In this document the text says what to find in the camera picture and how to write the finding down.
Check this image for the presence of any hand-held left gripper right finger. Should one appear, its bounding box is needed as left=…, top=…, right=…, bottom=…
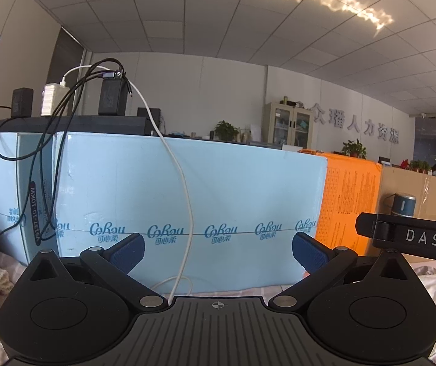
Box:
left=267, top=232, right=423, bottom=310

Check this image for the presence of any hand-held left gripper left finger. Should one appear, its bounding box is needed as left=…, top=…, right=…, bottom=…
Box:
left=14, top=232, right=169, bottom=310

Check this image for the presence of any dark blue vacuum bottle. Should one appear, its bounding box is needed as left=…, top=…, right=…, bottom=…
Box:
left=391, top=193, right=418, bottom=219

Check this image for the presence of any brown cardboard box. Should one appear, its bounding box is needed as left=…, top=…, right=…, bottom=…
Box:
left=366, top=165, right=436, bottom=257

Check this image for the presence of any red flowering potted plant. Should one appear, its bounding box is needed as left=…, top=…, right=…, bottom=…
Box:
left=398, top=159, right=431, bottom=173

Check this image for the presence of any printed bed sheet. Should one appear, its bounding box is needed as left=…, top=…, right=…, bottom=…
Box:
left=0, top=249, right=436, bottom=366

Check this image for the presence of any light blue foam board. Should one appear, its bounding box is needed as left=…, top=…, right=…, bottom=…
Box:
left=52, top=131, right=330, bottom=287

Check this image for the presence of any green potted plant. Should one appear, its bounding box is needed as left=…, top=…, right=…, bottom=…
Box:
left=341, top=139, right=367, bottom=160
left=214, top=120, right=240, bottom=142

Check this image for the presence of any pale yellow cloth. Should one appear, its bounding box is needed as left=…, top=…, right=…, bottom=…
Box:
left=0, top=262, right=16, bottom=295

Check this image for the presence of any glass door cabinet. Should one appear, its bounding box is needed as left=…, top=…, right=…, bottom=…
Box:
left=265, top=101, right=315, bottom=150

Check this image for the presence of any small black monitor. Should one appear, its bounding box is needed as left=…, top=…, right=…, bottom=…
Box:
left=137, top=107, right=162, bottom=129

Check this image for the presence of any tall black charger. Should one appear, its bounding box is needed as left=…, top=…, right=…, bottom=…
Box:
left=98, top=69, right=128, bottom=117

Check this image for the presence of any white power adapter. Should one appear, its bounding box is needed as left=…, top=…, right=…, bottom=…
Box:
left=41, top=80, right=71, bottom=116

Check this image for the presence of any small black power adapter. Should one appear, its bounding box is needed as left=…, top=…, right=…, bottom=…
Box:
left=12, top=88, right=35, bottom=119

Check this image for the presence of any white charging cable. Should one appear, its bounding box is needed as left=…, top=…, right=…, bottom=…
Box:
left=61, top=66, right=195, bottom=299

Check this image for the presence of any grey wall lettering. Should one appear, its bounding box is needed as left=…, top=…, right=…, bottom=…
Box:
left=311, top=103, right=400, bottom=145

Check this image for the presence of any black cable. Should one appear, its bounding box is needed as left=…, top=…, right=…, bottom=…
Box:
left=0, top=58, right=133, bottom=238

